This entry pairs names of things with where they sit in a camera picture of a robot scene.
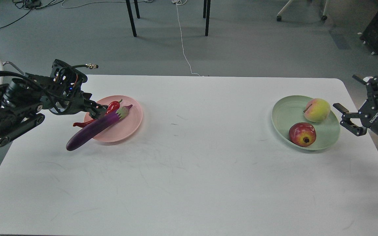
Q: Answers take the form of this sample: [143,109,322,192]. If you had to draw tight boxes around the pink plate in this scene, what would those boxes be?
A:
[93,95,143,143]

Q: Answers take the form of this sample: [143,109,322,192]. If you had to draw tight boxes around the black table leg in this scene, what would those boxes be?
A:
[202,0,211,36]
[125,0,140,37]

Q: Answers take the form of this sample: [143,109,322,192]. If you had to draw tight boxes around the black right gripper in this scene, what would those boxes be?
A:
[333,74,378,136]

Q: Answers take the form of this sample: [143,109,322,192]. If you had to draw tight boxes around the green plate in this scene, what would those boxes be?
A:
[271,95,340,151]

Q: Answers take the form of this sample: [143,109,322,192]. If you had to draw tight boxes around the red chili pepper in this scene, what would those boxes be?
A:
[73,100,122,128]

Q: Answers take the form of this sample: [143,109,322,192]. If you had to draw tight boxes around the purple eggplant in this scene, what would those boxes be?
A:
[66,105,133,151]

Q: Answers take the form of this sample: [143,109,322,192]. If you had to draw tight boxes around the black table leg right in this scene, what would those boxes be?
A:
[202,0,211,36]

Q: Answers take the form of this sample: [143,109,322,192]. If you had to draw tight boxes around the yellow-pink peach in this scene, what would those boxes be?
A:
[303,98,331,123]

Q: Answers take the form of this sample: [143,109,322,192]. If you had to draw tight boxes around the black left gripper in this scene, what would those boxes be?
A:
[66,92,108,119]

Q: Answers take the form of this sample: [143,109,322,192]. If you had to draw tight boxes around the office chair base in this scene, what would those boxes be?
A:
[275,0,332,22]

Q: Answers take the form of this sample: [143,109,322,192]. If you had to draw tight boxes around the black floor cables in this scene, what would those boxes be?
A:
[0,0,65,35]

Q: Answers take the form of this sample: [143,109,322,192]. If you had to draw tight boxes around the black table leg left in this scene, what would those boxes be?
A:
[125,0,140,37]

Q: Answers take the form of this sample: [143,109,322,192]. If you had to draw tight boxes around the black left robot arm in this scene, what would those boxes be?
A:
[0,59,108,147]

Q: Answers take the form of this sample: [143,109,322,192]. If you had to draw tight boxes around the red pomegranate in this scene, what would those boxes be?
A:
[288,122,317,147]

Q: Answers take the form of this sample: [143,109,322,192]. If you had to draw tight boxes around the white floor cable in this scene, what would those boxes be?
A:
[171,0,204,77]

